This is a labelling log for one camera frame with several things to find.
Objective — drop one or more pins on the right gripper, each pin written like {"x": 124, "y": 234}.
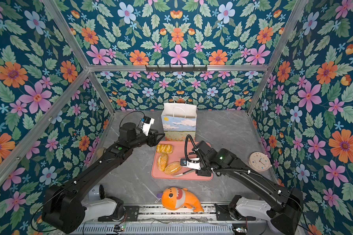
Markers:
{"x": 202, "y": 173}

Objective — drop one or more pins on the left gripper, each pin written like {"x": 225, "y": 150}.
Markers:
{"x": 154, "y": 141}

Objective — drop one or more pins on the sugared cream fake bun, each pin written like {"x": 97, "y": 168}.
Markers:
{"x": 172, "y": 168}

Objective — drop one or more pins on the landscape print paper bag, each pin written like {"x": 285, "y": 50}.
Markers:
{"x": 179, "y": 119}

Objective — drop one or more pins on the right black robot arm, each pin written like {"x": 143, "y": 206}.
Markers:
{"x": 281, "y": 207}

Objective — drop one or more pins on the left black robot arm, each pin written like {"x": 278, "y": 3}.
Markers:
{"x": 62, "y": 207}

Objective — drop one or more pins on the braided glazed fake bread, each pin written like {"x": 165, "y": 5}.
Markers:
{"x": 164, "y": 148}

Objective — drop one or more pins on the upright sugared fake bun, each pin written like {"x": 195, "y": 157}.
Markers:
{"x": 162, "y": 162}

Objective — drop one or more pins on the pink plastic tray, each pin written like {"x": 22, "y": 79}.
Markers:
{"x": 175, "y": 156}

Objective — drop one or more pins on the cream round alarm clock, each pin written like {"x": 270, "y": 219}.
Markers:
{"x": 259, "y": 162}

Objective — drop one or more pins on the orange shark plush toy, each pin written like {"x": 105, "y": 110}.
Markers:
{"x": 174, "y": 198}

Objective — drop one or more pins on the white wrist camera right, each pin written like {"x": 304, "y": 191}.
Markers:
{"x": 192, "y": 163}

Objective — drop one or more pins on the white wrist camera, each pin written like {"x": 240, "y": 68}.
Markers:
{"x": 147, "y": 122}
{"x": 192, "y": 163}

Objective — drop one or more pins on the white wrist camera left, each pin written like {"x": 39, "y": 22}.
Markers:
{"x": 147, "y": 122}

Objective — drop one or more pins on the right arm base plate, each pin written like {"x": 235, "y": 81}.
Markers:
{"x": 223, "y": 213}

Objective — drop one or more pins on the black hook rail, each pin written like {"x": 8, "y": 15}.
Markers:
{"x": 182, "y": 68}

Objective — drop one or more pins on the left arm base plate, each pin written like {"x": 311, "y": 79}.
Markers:
{"x": 122, "y": 214}

